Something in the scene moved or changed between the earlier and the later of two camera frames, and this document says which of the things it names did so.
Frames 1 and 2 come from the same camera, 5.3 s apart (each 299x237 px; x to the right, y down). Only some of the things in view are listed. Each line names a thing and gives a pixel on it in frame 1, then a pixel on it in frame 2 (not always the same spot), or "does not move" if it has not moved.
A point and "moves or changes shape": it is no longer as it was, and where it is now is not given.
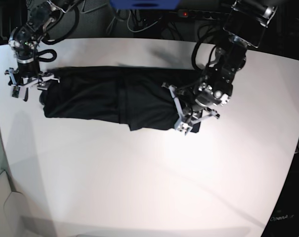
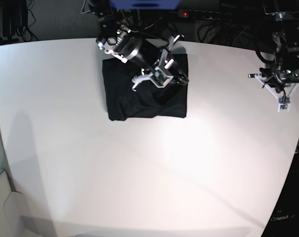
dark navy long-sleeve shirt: [145, 97] moves or changes shape
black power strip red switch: [201, 14] does not move
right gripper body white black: [191, 121] -> [283, 102]
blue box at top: [145, 4] does not move
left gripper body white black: [20, 85] -> [168, 70]
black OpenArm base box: [289, 217] does not move
